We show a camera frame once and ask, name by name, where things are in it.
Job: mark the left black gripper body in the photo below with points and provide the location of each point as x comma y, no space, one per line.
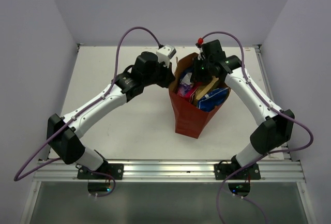
160,76

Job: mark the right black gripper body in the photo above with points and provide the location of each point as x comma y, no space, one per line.
202,71

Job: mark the brown kraft snack bag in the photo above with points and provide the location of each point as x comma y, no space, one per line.
204,89

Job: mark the purple Fox's candy bag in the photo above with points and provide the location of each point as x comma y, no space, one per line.
183,89

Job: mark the large blue chip bag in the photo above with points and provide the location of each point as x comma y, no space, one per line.
213,99

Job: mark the red paper bag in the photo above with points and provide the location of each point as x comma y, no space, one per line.
189,120

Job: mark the pink snack bag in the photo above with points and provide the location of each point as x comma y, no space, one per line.
189,96

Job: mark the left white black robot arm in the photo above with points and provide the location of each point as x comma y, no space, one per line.
64,133

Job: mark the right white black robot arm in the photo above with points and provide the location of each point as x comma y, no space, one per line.
274,125

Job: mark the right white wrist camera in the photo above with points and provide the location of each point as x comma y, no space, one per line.
198,44

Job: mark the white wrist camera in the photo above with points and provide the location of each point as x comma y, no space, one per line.
198,44
164,55

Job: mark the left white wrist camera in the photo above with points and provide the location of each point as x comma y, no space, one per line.
164,55

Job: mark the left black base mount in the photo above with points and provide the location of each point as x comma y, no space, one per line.
102,182

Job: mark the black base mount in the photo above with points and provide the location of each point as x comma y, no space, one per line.
223,169
102,182

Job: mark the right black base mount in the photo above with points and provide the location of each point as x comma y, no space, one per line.
223,169

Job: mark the aluminium rail frame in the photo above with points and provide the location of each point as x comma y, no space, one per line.
177,171

